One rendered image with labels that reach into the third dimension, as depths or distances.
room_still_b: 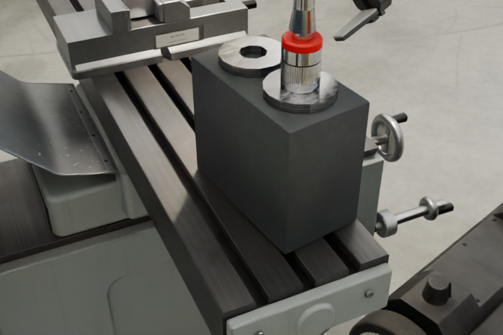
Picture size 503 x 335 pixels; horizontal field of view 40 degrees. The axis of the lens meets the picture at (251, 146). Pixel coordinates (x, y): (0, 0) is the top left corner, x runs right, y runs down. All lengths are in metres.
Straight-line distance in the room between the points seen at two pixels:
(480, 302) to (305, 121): 0.67
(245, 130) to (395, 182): 1.74
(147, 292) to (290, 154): 0.67
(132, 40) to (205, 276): 0.56
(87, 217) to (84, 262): 0.09
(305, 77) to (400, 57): 2.59
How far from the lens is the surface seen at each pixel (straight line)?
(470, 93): 3.16
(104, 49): 1.27
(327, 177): 0.84
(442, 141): 2.80
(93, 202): 1.20
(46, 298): 1.30
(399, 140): 1.59
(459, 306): 1.31
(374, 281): 0.89
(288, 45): 0.78
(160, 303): 1.41
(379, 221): 1.56
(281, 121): 0.78
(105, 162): 1.17
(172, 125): 1.12
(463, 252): 1.44
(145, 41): 1.29
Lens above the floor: 1.55
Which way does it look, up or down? 35 degrees down
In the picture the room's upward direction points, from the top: straight up
